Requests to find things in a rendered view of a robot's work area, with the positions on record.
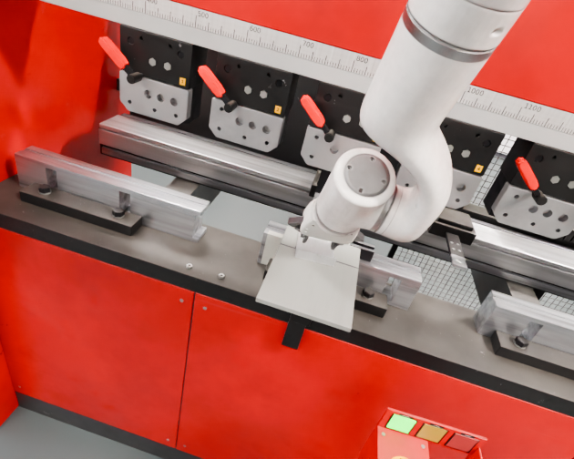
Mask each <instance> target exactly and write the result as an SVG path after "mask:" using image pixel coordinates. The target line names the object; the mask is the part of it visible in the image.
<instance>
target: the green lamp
mask: <svg viewBox="0 0 574 459"><path fill-rule="evenodd" d="M415 423H416V421H414V420H411V419H408V418H405V417H402V416H399V415H396V414H394V416H393V417H392V419H391V420H390V422H389V423H388V425H387V426H386V427H388V428H392V429H395V430H397V431H400V432H403V433H407V434H408V433H409V431H410V430H411V429H412V427H413V426H414V425H415Z"/></svg>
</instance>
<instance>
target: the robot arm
mask: <svg viewBox="0 0 574 459"><path fill-rule="evenodd" d="M530 1H531V0H408V2H407V4H406V6H405V10H404V12H403V13H402V15H401V17H400V20H399V22H398V24H397V26H396V28H395V31H394V33H393V35H392V38H391V40H390V42H389V44H388V46H387V48H386V50H385V52H384V56H383V58H382V60H381V62H380V64H379V67H378V68H377V70H376V72H375V74H374V78H373V80H372V82H371V84H370V86H369V88H368V90H367V92H366V95H365V97H364V101H363V104H362V106H361V111H360V121H361V125H362V127H363V129H364V131H365V133H366V134H367V135H368V136H369V137H370V139H372V140H373V141H374V142H375V143H376V144H377V145H378V146H380V147H381V148H382V149H384V150H385V151H386V152H387V153H389V154H390V155H391V156H392V157H394V158H395V159H396V160H397V161H398V162H400V163H401V164H402V165H403V166H404V167H405V168H406V169H407V170H408V171H409V172H410V174H411V175H412V176H413V178H414V179H415V182H416V184H415V185H414V186H413V187H411V188H404V187H402V186H399V185H397V184H396V175H395V170H394V168H393V166H392V164H391V163H390V161H389V160H388V159H387V158H386V157H385V156H384V155H382V154H381V153H379V152H377V151H375V150H373V149H370V148H354V149H351V150H349V151H347V152H345V153H344V154H342V155H341V156H340V157H339V159H338V160H337V162H336V164H335V165H334V167H333V170H332V172H331V174H330V176H329V178H328V179H327V181H326V183H325V185H324V187H323V190H322V192H321V193H320V195H319V197H318V198H317V199H314V200H313V201H312V202H310V203H309V205H308V206H307V207H306V208H305V210H304V212H303V214H302V216H301V217H292V218H289V219H288V225H290V226H292V227H295V229H296V230H298V231H299V232H301V238H303V239H302V243H306V241H307V240H308V238H309V237H313V238H316V239H320V240H328V241H331V242H332V244H331V250H334V249H335V248H336V247H337V246H339V245H341V246H343V245H344V244H350V243H353V242H354V241H355V242H364V234H363V233H362V232H360V231H359V230H360V228H361V229H366V230H370V231H373V232H375V233H378V234H380V235H382V236H385V237H387V238H388V239H391V240H396V241H400V242H410V241H413V240H416V239H417V238H418V237H420V236H421V235H422V234H423V233H424V232H425V231H426V230H427V229H428V228H429V227H430V225H431V224H432V223H433V222H434V221H435V220H436V219H437V217H438V216H439V215H440V213H441V212H442V211H443V209H444V208H445V206H446V203H447V202H448V200H449V197H450V193H451V188H452V180H453V169H452V160H451V157H450V153H449V149H448V146H447V143H446V140H445V138H444V136H443V134H442V132H441V130H440V127H439V126H440V125H441V123H442V121H443V120H444V119H445V117H446V116H447V114H448V113H449V111H450V110H451V109H452V107H453V106H454V105H455V103H456V102H457V100H458V99H459V98H460V97H461V96H462V95H463V93H464V92H465V90H466V89H467V87H468V86H469V85H470V83H471V82H472V81H473V79H474V78H475V77H476V75H477V74H478V72H479V71H480V70H481V68H482V67H483V66H484V64H485V63H486V62H487V61H488V59H489V58H490V57H491V55H492V54H493V52H494V51H495V50H496V48H497V46H498V45H499V44H500V43H501V41H502V40H503V38H504V37H505V36H506V34H507V33H508V31H509V30H510V28H511V27H512V26H513V25H514V24H515V22H516V21H517V20H518V18H519V17H520V15H521V14H522V12H523V11H524V10H525V8H526V7H527V5H528V4H529V2H530Z"/></svg>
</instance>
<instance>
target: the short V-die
mask: <svg viewBox="0 0 574 459"><path fill-rule="evenodd" d="M350 245H351V246H354V247H356V248H359V249H361V251H360V259H361V260H366V261H369V262H371V259H372V257H373V256H374V245H372V244H369V243H365V242H355V241H354V242H353V243H350Z"/></svg>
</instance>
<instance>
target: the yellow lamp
mask: <svg viewBox="0 0 574 459"><path fill-rule="evenodd" d="M446 432H447V430H443V429H440V428H437V427H434V426H432V425H428V424H425V425H424V426H423V427H422V429H421V430H420V431H419V433H418V434H417V435H416V436H417V437H421V438H424V439H426V440H429V441H432V442H436V443H438V442H439V441H440V440H441V438H442V437H443V436H444V435H445V434H446Z"/></svg>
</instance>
